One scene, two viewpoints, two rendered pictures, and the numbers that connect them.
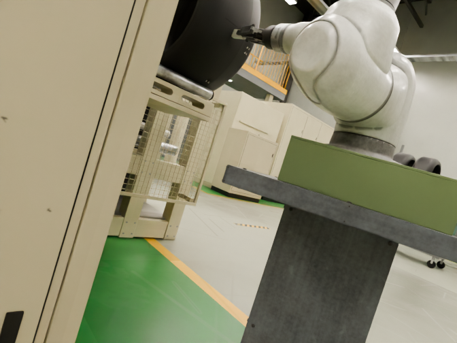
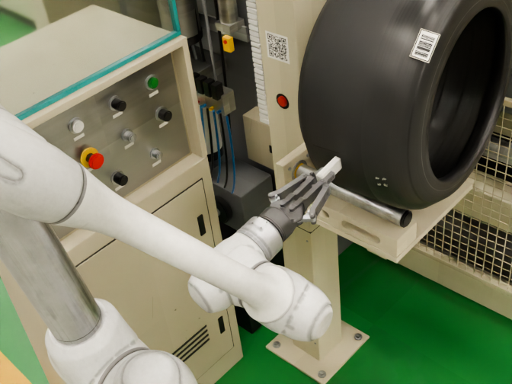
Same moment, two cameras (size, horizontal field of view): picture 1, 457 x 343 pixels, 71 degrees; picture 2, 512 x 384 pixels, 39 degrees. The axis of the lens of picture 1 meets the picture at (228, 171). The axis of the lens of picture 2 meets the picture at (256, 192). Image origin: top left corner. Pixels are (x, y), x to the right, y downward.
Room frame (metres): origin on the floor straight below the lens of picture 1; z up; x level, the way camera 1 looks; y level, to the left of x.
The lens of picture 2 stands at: (1.08, -1.13, 2.06)
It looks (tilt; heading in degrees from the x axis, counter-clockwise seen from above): 38 degrees down; 92
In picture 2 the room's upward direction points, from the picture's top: 8 degrees counter-clockwise
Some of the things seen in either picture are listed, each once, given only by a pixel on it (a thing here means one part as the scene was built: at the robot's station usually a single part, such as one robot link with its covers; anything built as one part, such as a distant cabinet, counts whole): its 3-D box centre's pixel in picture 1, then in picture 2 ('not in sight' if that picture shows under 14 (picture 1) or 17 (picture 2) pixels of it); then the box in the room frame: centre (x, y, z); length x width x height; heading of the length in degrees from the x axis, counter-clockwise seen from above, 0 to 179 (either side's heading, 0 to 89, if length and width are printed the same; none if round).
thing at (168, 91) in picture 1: (173, 95); (348, 212); (1.27, 0.30, 0.84); 0.36 x 0.09 x 0.06; 134
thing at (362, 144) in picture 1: (358, 152); not in sight; (0.84, -0.31, 0.78); 0.22 x 0.18 x 0.06; 168
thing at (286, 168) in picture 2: not in sight; (328, 144); (1.25, 0.52, 0.90); 0.40 x 0.03 x 0.10; 44
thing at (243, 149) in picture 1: (244, 166); not in sight; (6.26, -0.27, 0.62); 0.90 x 0.56 x 1.25; 133
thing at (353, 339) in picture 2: not in sight; (317, 340); (1.18, 0.57, 0.01); 0.27 x 0.27 x 0.02; 44
